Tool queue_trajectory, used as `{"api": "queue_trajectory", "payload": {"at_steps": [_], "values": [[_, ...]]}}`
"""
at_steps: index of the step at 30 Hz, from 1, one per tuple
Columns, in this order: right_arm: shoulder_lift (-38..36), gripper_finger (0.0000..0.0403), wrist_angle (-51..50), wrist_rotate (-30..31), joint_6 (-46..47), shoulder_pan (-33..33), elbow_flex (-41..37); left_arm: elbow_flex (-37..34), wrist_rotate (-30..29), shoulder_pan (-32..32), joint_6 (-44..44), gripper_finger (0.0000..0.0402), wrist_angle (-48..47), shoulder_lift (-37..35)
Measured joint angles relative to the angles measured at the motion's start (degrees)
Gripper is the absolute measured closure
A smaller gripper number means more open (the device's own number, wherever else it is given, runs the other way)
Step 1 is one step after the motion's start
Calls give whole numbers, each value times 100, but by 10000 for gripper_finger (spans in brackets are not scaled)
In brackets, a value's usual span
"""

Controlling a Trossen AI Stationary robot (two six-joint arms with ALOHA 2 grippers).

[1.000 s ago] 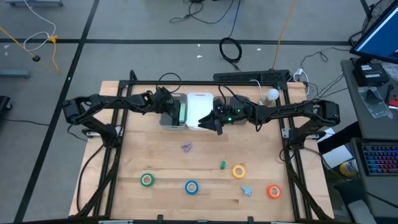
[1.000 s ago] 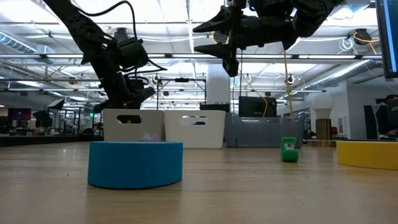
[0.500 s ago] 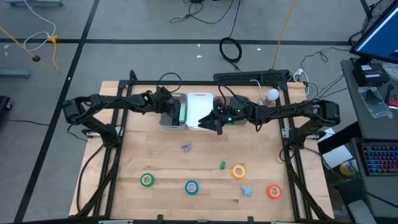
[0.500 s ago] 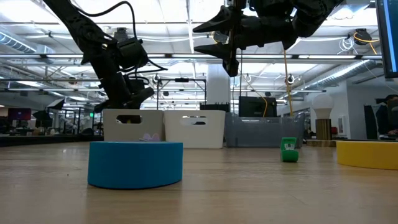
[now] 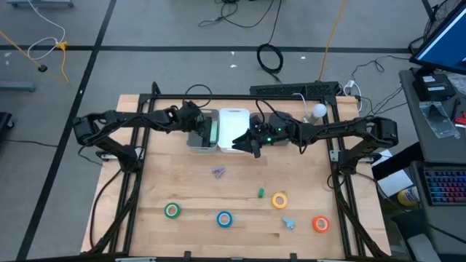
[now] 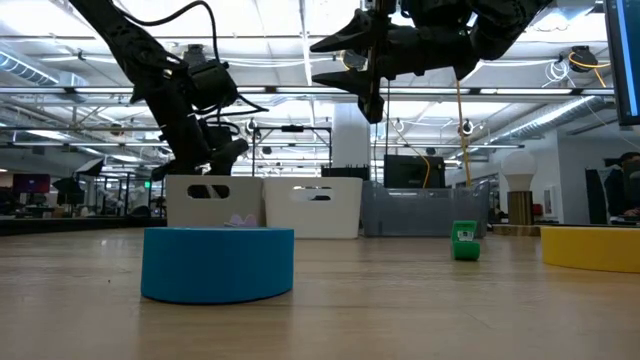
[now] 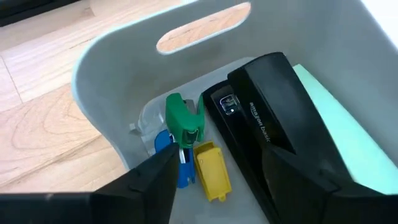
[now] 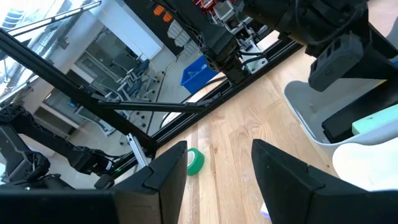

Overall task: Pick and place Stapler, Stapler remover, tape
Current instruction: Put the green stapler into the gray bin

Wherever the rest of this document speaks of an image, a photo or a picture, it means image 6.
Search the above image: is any yellow hanging cable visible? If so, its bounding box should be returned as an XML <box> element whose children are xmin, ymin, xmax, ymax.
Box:
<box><xmin>452</xmin><ymin>77</ymin><xmax>474</xmax><ymax>189</ymax></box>

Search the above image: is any yellow tape roll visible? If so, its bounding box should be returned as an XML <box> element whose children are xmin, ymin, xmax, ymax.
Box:
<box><xmin>540</xmin><ymin>225</ymin><xmax>640</xmax><ymax>275</ymax></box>

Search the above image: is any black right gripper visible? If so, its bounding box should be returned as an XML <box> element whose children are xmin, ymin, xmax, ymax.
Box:
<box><xmin>309</xmin><ymin>0</ymin><xmax>480</xmax><ymax>125</ymax></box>

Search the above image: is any red background screen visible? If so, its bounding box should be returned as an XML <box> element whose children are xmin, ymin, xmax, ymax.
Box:
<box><xmin>12</xmin><ymin>173</ymin><xmax>51</xmax><ymax>195</ymax></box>

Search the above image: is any white plastic bin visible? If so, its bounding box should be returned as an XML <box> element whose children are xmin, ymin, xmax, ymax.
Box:
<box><xmin>262</xmin><ymin>176</ymin><xmax>364</xmax><ymax>240</ymax></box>

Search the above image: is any purple staple remover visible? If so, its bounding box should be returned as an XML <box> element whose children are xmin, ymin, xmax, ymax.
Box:
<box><xmin>223</xmin><ymin>213</ymin><xmax>260</xmax><ymax>230</ymax></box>

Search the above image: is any blue tape roll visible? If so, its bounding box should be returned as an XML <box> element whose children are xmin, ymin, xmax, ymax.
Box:
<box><xmin>140</xmin><ymin>226</ymin><xmax>296</xmax><ymax>306</ymax></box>

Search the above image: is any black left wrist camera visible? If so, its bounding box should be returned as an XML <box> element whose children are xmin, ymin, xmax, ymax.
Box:
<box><xmin>185</xmin><ymin>58</ymin><xmax>240</xmax><ymax>112</ymax></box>

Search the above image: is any green mini stapler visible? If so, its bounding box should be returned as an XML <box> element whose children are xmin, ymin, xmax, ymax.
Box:
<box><xmin>450</xmin><ymin>219</ymin><xmax>482</xmax><ymax>262</ymax></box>

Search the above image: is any white bulb lamp wooden base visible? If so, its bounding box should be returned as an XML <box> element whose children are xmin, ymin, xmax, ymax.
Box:
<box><xmin>492</xmin><ymin>149</ymin><xmax>542</xmax><ymax>238</ymax></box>

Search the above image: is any black ceiling cable reel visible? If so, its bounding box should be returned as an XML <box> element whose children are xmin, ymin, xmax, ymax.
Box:
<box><xmin>341</xmin><ymin>49</ymin><xmax>369</xmax><ymax>72</ymax></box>
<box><xmin>568</xmin><ymin>44</ymin><xmax>600</xmax><ymax>75</ymax></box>

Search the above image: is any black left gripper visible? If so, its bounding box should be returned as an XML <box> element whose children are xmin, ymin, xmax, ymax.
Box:
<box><xmin>144</xmin><ymin>74</ymin><xmax>250</xmax><ymax>181</ymax></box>

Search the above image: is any person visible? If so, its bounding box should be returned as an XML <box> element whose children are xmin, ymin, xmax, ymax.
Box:
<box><xmin>603</xmin><ymin>151</ymin><xmax>640</xmax><ymax>225</ymax></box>

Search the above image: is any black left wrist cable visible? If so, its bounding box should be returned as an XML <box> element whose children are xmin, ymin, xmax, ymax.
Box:
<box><xmin>119</xmin><ymin>0</ymin><xmax>271</xmax><ymax>132</ymax></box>

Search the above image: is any black background box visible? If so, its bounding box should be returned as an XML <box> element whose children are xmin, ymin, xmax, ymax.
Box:
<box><xmin>320</xmin><ymin>164</ymin><xmax>372</xmax><ymax>181</ymax></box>

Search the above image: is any grey plastic bin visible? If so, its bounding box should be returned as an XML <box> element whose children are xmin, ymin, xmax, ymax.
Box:
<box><xmin>164</xmin><ymin>174</ymin><xmax>266</xmax><ymax>229</ymax></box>

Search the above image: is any black computer monitor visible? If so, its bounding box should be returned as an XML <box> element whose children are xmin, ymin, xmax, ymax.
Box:
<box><xmin>602</xmin><ymin>0</ymin><xmax>640</xmax><ymax>127</ymax></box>

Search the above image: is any black background rig frame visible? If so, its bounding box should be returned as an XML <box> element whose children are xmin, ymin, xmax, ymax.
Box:
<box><xmin>251</xmin><ymin>124</ymin><xmax>334</xmax><ymax>179</ymax></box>

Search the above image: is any black background screen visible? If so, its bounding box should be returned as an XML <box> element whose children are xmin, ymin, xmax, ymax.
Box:
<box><xmin>383</xmin><ymin>154</ymin><xmax>446</xmax><ymax>190</ymax></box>

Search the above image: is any brown translucent plastic bin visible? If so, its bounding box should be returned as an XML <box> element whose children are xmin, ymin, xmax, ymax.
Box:
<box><xmin>360</xmin><ymin>179</ymin><xmax>489</xmax><ymax>239</ymax></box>

